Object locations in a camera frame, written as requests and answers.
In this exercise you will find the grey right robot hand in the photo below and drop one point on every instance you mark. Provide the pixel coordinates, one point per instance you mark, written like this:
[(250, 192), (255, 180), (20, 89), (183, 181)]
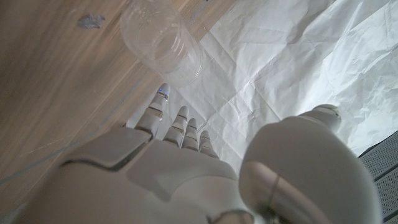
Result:
[(174, 183)]

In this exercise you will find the clear plastic cup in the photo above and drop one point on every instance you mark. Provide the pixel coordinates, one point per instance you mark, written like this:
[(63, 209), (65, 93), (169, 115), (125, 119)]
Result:
[(164, 40)]

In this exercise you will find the grey perforated panel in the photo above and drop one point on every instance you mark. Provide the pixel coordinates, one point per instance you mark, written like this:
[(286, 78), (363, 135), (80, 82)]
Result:
[(384, 168)]

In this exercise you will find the white wrinkled backdrop sheet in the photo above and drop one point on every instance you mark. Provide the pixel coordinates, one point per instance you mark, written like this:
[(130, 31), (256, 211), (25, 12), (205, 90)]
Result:
[(280, 62)]

